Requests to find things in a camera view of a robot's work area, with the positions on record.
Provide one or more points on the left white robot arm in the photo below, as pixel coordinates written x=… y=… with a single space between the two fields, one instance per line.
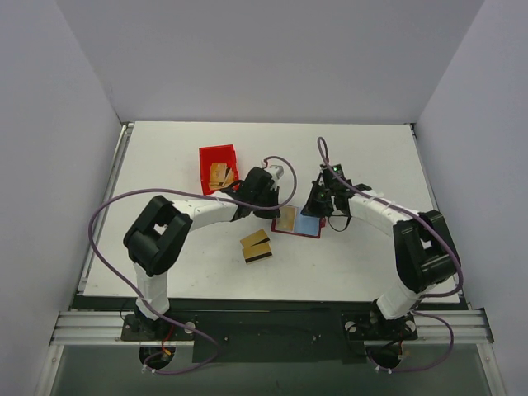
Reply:
x=156 y=238

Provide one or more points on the gold card magnetic stripe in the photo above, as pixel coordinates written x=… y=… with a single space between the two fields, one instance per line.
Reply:
x=257 y=252

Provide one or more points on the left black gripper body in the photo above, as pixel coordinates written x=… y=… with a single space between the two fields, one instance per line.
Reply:
x=268 y=202

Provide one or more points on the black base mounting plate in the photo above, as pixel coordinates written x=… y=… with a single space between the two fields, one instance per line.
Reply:
x=244 y=331

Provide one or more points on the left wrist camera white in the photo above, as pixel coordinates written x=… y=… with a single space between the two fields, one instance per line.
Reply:
x=276 y=171

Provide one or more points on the red plastic bin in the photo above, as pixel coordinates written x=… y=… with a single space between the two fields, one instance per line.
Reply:
x=215 y=154

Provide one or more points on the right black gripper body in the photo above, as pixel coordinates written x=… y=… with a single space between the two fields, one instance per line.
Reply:
x=315 y=200

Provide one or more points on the red leather card holder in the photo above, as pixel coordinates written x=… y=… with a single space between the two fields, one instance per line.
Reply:
x=307 y=227

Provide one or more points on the aluminium front rail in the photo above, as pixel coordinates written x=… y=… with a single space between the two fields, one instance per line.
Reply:
x=81 y=328

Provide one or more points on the gold card upper left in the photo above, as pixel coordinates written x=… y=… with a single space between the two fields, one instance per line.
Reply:
x=254 y=239

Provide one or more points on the gold card with logo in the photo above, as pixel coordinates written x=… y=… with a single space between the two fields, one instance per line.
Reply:
x=286 y=221

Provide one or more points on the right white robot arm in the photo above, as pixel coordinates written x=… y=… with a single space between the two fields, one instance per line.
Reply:
x=424 y=251

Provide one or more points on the gold cards in bin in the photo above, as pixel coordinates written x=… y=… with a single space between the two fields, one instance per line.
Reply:
x=221 y=175

